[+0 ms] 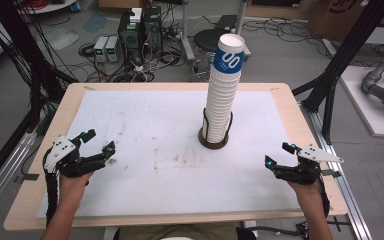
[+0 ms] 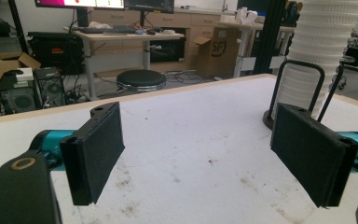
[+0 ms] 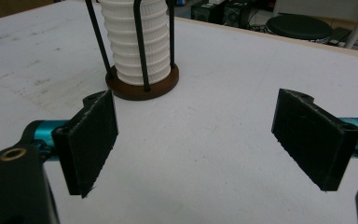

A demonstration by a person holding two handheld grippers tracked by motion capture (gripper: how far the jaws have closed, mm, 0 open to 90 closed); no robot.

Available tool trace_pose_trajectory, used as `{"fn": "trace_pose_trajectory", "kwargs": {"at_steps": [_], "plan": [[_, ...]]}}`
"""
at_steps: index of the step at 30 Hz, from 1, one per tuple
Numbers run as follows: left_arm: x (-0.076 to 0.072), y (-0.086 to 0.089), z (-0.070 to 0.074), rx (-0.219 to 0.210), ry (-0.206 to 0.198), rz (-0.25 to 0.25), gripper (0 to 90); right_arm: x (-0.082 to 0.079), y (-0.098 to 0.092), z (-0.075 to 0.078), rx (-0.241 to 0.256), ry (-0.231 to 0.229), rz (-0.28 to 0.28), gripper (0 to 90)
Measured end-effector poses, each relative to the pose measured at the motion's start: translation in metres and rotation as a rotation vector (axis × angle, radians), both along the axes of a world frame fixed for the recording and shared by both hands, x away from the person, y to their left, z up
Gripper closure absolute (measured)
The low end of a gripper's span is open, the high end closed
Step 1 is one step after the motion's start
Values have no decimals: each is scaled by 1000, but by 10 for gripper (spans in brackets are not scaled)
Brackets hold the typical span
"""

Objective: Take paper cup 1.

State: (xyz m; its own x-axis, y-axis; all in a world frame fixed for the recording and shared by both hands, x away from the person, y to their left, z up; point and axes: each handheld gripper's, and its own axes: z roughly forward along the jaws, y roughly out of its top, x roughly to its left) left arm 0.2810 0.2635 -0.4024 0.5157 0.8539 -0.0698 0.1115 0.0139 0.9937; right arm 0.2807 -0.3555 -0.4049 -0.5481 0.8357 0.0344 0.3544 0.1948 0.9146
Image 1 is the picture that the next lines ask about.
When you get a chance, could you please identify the black computer tower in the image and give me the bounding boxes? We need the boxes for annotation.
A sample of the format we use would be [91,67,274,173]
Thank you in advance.
[142,4,164,53]
[117,8,145,66]

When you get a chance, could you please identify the person's left hand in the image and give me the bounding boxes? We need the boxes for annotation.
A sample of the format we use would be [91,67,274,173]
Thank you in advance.
[58,171,95,202]

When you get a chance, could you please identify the person's olive pants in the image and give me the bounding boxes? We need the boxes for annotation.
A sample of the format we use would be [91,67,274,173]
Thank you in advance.
[117,222,240,240]

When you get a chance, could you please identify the stack of white paper cups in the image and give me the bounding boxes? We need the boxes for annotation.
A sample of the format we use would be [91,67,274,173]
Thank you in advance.
[203,68,242,144]

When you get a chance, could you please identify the person's right hand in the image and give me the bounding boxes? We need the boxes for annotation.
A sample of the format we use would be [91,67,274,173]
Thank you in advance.
[285,179,325,210]

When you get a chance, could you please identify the cardboard box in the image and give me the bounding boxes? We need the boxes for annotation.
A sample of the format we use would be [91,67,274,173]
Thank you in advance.
[307,0,384,42]

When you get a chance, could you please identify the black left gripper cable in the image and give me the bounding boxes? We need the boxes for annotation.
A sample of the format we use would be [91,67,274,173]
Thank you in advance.
[43,148,60,228]

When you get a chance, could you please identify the clear plastic bag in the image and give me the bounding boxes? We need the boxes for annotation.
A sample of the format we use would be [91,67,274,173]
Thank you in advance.
[40,27,80,52]

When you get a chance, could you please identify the black wire cup holder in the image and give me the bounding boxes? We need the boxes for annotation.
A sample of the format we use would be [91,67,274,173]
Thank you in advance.
[197,108,234,150]

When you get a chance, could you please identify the black tape piece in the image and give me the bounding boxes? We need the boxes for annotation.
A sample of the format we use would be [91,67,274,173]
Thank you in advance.
[320,168,342,179]
[13,173,41,183]

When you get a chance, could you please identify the aluminium rail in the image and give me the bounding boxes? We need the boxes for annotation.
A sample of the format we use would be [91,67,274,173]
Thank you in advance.
[300,102,374,240]
[0,130,38,223]

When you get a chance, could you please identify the black floor cable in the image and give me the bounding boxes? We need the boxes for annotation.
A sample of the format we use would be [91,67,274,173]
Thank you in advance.
[242,225,303,238]

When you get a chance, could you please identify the tangle of floor cables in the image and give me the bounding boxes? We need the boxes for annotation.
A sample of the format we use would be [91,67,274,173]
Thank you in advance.
[78,39,189,84]

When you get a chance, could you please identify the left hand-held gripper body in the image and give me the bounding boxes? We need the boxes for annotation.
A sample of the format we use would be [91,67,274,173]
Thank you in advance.
[44,135,107,179]

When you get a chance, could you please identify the black frame post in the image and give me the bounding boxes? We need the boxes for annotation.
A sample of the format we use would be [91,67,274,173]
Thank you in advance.
[0,0,79,136]
[292,0,384,145]

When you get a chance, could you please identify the grey power supply unit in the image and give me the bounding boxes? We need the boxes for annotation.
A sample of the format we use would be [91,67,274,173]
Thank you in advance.
[93,35,110,64]
[105,35,123,64]

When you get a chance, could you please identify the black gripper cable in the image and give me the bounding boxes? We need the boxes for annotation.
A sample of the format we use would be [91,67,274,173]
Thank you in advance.
[43,148,60,228]
[315,174,332,218]

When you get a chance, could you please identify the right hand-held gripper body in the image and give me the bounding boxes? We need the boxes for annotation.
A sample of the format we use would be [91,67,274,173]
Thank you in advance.
[274,144,345,186]

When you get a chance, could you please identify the white floor board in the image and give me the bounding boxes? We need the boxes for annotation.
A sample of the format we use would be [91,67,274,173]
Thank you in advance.
[339,64,384,139]

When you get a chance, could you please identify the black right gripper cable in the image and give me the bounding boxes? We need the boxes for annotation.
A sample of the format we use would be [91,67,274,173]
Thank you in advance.
[315,174,332,218]

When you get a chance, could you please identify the white table mat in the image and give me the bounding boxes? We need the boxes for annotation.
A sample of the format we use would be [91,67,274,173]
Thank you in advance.
[36,89,302,220]

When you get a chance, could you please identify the white stand leg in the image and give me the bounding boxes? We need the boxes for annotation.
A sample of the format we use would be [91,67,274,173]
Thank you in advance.
[234,0,252,58]
[179,0,196,64]

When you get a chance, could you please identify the black round stool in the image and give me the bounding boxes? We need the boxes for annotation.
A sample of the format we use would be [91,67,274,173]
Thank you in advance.
[190,28,253,83]

